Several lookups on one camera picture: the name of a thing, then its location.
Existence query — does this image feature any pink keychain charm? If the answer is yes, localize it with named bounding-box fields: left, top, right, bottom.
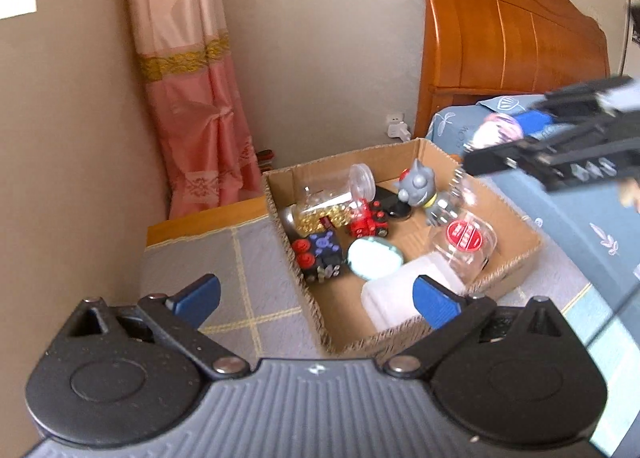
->
left=471, top=112, right=524, bottom=150

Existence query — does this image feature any white frosted square container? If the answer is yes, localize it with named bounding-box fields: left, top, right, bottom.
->
left=360, top=252, right=465, bottom=331

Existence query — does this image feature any clear jar red label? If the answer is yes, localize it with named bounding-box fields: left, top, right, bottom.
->
left=430, top=210, right=498, bottom=285

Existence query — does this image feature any mint green oval case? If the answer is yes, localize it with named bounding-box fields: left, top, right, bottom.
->
left=347, top=236, right=405, bottom=280

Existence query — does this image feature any grey cat toy car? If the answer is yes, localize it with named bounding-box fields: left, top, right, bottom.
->
left=395, top=159, right=451, bottom=226

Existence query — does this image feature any tall clear plastic jar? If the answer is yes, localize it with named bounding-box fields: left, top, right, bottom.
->
left=295, top=163, right=376, bottom=208

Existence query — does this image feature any grey teal checked blanket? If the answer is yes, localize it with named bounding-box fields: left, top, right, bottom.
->
left=138, top=214, right=616, bottom=369

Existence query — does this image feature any blue floral pillow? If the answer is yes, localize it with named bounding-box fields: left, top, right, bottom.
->
left=426, top=94, right=544, bottom=154

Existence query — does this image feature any wooden headboard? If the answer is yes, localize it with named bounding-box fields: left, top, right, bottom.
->
left=414, top=0, right=610, bottom=136

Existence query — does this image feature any brown cardboard box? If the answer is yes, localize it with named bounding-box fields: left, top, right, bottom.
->
left=260, top=137, right=546, bottom=358

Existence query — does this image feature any small stool by curtain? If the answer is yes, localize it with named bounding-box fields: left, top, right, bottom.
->
left=256, top=149, right=274, bottom=173

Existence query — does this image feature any pink curtain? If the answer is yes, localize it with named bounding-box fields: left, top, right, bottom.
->
left=128, top=0, right=260, bottom=218

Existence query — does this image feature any white wall charger plug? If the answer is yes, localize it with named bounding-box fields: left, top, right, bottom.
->
left=386, top=112, right=412, bottom=143

